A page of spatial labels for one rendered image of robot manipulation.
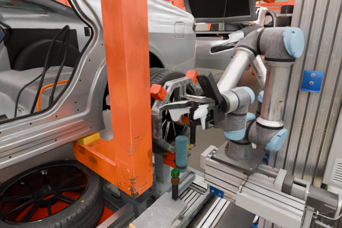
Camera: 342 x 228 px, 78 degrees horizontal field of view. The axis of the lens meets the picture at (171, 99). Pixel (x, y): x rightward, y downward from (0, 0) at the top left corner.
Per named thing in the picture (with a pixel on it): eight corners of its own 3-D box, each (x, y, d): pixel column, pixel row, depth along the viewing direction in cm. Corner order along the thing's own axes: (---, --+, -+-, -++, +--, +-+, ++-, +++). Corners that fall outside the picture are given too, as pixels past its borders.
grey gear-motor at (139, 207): (124, 185, 196) (122, 152, 186) (159, 207, 172) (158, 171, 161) (108, 197, 183) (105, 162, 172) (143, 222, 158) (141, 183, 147)
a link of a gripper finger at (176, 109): (160, 124, 65) (190, 121, 65) (159, 105, 63) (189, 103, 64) (161, 121, 68) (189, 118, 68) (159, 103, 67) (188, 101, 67)
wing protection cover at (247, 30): (246, 49, 449) (249, 23, 434) (260, 50, 432) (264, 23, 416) (233, 51, 396) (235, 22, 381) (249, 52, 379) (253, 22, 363)
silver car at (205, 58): (238, 52, 845) (242, 9, 797) (290, 55, 737) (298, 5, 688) (157, 67, 473) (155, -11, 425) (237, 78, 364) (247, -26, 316)
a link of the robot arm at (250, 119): (237, 130, 119) (239, 107, 114) (259, 139, 108) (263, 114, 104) (224, 136, 111) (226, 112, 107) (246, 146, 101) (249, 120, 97)
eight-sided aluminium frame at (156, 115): (193, 133, 190) (195, 73, 173) (199, 135, 186) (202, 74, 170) (151, 160, 149) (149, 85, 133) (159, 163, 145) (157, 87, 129)
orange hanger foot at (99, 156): (93, 149, 174) (88, 110, 163) (137, 174, 143) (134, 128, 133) (73, 158, 161) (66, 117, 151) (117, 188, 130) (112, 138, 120)
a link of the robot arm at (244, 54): (243, 22, 97) (188, 111, 88) (266, 21, 88) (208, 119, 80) (251, 39, 104) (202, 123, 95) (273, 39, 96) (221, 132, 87)
